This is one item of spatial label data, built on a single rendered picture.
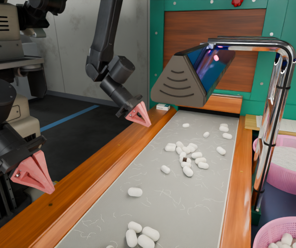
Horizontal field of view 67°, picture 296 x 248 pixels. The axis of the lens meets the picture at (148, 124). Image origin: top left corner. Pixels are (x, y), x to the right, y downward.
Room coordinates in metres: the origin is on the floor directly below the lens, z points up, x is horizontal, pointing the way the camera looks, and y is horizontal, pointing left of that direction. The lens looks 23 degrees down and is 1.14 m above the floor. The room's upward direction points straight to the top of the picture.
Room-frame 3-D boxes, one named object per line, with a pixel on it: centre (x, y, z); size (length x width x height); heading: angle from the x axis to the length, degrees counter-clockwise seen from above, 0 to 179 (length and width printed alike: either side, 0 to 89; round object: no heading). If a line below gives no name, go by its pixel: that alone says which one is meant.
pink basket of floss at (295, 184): (0.64, -0.49, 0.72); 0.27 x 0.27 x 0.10
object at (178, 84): (0.59, -0.16, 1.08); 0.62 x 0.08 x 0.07; 157
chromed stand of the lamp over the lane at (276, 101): (0.56, -0.23, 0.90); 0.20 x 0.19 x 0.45; 157
